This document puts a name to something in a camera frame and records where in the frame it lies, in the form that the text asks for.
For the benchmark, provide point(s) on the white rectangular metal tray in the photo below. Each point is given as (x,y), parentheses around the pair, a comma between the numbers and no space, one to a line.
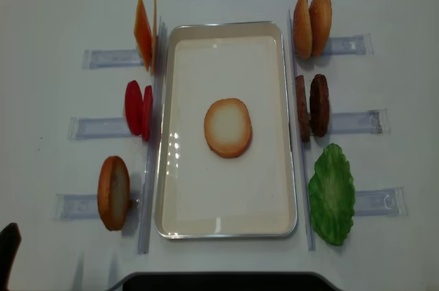
(200,194)

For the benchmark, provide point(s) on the clear holder middle right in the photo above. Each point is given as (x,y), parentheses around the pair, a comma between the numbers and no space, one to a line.
(368,122)

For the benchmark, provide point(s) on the clear holder top left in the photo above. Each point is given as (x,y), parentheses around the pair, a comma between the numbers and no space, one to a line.
(96,59)

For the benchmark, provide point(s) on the bun bottom slice on tray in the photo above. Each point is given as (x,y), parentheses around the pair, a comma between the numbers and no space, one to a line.
(228,128)

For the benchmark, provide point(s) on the standing bun slice left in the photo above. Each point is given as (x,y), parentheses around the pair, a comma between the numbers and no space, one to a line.
(113,193)

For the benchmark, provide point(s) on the left sesame bun top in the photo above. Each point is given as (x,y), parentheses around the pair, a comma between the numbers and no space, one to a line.
(302,33)

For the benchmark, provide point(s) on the dark object left edge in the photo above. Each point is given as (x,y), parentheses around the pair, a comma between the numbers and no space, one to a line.
(10,240)

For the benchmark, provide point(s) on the right red tomato slice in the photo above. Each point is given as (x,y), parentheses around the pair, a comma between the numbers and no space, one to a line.
(146,113)

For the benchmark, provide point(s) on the clear long rail left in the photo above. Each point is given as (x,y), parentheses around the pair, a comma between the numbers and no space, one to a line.
(153,147)

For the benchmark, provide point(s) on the clear holder top right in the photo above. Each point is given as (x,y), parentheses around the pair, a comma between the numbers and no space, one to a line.
(349,45)

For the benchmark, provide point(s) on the clear holder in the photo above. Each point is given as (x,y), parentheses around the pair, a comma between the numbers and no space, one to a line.
(81,128)
(368,122)
(349,45)
(96,59)
(382,202)
(76,207)

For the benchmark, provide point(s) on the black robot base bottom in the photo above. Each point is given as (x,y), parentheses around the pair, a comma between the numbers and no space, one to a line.
(227,281)

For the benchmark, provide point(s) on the right dark meat patty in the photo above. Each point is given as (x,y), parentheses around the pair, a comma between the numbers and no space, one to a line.
(319,106)

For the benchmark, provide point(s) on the clear holder bottom left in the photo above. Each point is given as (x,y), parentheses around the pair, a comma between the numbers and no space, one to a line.
(76,207)

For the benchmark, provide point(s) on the red tomato slice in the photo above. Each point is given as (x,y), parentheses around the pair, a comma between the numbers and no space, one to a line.
(146,113)
(133,105)

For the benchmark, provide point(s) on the left orange cheese slice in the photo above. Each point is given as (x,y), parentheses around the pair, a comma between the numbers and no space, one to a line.
(143,34)

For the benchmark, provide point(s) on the sesame bun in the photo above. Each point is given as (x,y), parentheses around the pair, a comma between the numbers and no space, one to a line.
(302,33)
(320,12)

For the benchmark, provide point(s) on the left brown meat patty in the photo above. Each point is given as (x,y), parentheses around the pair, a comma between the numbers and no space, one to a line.
(301,107)

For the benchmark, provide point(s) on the clear holder middle left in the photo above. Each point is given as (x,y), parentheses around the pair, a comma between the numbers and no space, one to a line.
(81,128)

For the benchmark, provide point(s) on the green lettuce leaf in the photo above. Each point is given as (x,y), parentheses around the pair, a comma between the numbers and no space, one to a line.
(332,196)

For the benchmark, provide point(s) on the clear long rail right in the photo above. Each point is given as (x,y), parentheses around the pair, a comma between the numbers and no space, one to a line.
(311,245)

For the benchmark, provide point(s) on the right sesame bun top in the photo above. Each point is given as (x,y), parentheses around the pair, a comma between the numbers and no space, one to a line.
(320,12)

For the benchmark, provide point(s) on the clear long rail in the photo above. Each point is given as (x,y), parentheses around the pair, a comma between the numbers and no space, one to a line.
(311,245)
(153,147)

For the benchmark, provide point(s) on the left red tomato slice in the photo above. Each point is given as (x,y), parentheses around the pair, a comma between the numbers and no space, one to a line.
(133,105)

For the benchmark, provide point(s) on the clear holder bottom right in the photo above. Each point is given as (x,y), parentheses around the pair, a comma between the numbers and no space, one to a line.
(382,202)

